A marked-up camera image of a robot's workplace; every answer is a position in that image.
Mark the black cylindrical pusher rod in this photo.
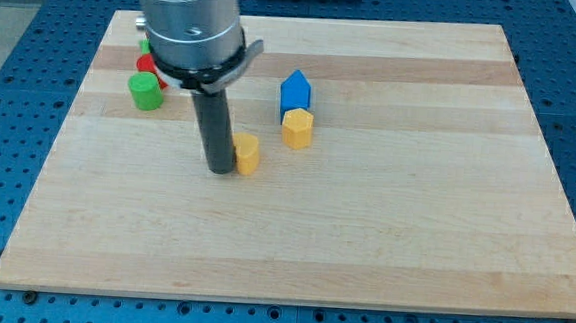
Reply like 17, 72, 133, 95
191, 90, 235, 175

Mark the yellow heart block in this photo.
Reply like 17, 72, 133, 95
232, 132, 260, 175

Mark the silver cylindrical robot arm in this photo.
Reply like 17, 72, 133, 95
139, 0, 246, 175

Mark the yellow hexagon block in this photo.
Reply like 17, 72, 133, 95
281, 108, 314, 150

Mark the green cylinder block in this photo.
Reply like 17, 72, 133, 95
127, 71, 164, 111

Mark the red block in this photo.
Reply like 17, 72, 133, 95
136, 54, 167, 90

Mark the blue pentagon block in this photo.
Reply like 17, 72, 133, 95
279, 70, 312, 121

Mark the small green block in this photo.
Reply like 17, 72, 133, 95
139, 39, 151, 55

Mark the wooden board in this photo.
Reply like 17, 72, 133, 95
0, 10, 576, 318

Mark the black clamp ring with strap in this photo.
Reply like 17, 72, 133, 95
144, 22, 267, 99

